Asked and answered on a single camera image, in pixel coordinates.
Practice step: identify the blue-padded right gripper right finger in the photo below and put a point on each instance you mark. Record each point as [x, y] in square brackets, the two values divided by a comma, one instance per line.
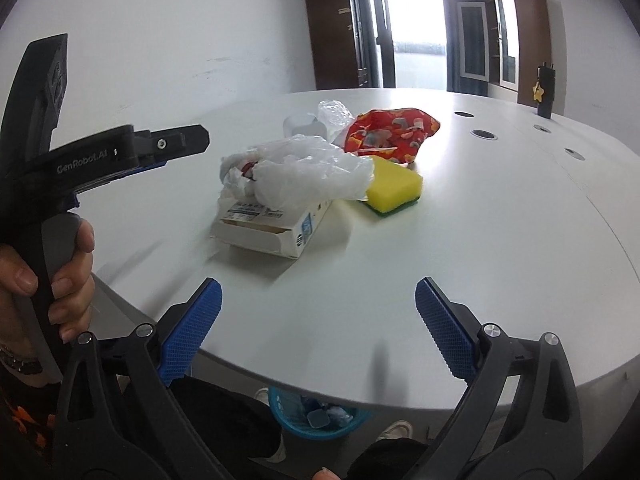
[519, 416]

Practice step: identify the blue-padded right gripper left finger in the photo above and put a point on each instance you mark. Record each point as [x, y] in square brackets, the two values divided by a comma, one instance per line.
[117, 418]

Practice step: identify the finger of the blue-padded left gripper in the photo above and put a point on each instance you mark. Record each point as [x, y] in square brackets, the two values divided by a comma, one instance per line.
[155, 148]

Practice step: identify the white plastic bag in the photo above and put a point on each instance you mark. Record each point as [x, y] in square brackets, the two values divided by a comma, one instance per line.
[296, 172]

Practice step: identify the white cardboard box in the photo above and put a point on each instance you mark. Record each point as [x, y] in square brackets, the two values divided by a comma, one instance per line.
[250, 225]

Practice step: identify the blue plastic bag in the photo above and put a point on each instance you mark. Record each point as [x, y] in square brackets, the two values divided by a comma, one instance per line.
[312, 407]

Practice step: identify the yellow green sponge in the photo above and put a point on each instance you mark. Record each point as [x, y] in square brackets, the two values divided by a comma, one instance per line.
[393, 187]

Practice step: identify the blue plastic trash basket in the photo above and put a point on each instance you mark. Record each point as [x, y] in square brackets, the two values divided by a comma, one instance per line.
[285, 407]

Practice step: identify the person's left hand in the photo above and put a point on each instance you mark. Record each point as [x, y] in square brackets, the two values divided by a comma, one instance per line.
[72, 288]

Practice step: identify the white shoe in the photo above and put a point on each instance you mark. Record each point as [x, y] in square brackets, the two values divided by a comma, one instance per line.
[399, 429]

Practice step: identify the clear plastic bag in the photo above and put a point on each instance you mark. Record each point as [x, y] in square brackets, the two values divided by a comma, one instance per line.
[335, 116]

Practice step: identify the dark brown wardrobe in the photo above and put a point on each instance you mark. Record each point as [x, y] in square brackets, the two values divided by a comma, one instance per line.
[340, 43]

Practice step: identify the red patterned snack bag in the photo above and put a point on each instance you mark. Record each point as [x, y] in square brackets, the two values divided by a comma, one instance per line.
[396, 135]

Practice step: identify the black tumbler with star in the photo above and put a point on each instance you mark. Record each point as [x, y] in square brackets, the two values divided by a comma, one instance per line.
[544, 90]

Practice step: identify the dark blue curtain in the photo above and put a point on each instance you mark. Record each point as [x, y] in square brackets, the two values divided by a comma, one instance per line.
[467, 46]

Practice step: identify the brown cabinet with glass door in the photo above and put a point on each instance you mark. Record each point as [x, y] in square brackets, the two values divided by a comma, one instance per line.
[519, 41]

